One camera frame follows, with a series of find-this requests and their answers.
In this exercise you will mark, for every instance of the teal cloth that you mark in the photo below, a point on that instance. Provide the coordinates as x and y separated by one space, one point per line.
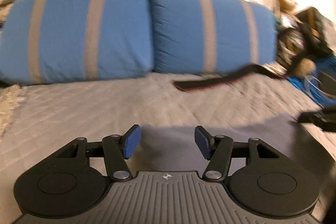
276 22

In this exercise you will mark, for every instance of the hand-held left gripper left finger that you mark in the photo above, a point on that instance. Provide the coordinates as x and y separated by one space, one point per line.
131 141

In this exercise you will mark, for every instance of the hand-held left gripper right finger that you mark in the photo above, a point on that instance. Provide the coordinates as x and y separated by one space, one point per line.
203 142

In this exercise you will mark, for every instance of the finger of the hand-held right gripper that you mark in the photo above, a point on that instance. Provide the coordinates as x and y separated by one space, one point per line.
315 117

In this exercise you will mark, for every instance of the tan plush toy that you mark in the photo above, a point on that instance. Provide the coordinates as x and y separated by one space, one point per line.
304 66

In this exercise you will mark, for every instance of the grey quilted bedspread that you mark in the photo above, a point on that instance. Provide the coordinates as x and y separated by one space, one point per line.
92 106

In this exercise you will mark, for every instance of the blue pillow with grey stripes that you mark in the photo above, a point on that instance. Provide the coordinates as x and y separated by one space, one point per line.
183 29
65 35

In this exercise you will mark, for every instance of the grey sweatshirt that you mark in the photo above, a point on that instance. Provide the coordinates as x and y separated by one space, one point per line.
262 140

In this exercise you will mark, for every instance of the black bag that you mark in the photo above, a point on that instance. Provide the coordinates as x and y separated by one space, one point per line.
315 27

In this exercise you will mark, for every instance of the cream lace-edged sheet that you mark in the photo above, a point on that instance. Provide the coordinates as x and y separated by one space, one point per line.
9 106

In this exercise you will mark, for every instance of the clear plastic tube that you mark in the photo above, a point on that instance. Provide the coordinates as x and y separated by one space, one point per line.
313 85

